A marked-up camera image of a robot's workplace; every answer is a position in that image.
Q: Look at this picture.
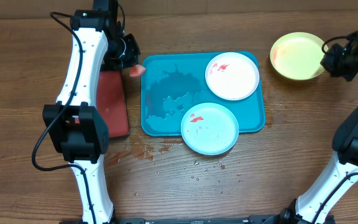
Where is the light blue plate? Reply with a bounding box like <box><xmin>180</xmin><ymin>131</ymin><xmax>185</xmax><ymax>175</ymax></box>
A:
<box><xmin>180</xmin><ymin>103</ymin><xmax>239</xmax><ymax>156</ymax></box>

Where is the teal plastic tray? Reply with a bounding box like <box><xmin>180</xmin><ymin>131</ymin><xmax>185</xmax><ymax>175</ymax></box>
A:
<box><xmin>141</xmin><ymin>52</ymin><xmax>266</xmax><ymax>137</ymax></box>

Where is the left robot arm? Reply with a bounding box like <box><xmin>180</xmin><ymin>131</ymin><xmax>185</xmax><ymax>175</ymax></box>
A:
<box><xmin>32</xmin><ymin>0</ymin><xmax>144</xmax><ymax>224</ymax></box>

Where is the yellow-green plate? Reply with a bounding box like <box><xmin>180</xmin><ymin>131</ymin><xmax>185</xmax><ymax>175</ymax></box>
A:
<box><xmin>270</xmin><ymin>32</ymin><xmax>324</xmax><ymax>80</ymax></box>

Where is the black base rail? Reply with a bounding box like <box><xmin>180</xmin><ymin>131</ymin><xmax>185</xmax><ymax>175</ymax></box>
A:
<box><xmin>59</xmin><ymin>214</ymin><xmax>335</xmax><ymax>224</ymax></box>

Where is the pink sponge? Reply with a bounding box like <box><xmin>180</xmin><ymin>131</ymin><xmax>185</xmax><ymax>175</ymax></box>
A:
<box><xmin>129</xmin><ymin>64</ymin><xmax>146</xmax><ymax>77</ymax></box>

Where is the white pink plate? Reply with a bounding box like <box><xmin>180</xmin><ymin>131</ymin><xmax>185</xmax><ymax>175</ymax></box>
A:
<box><xmin>205</xmin><ymin>52</ymin><xmax>260</xmax><ymax>101</ymax></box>

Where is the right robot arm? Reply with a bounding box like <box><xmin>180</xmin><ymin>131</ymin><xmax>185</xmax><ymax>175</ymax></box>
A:
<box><xmin>266</xmin><ymin>30</ymin><xmax>358</xmax><ymax>223</ymax></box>

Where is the black tray with pink water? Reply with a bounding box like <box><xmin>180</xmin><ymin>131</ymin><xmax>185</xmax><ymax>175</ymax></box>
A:
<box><xmin>96</xmin><ymin>71</ymin><xmax>129</xmax><ymax>139</ymax></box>

